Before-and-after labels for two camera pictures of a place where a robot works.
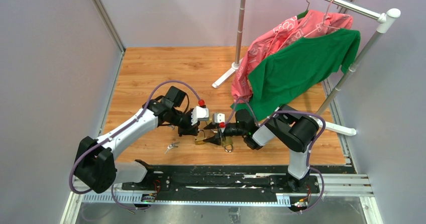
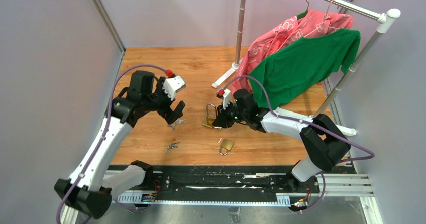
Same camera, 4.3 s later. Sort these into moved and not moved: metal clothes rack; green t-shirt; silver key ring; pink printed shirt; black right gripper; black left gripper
Moved: black right gripper; black left gripper
Not moved: pink printed shirt; metal clothes rack; silver key ring; green t-shirt
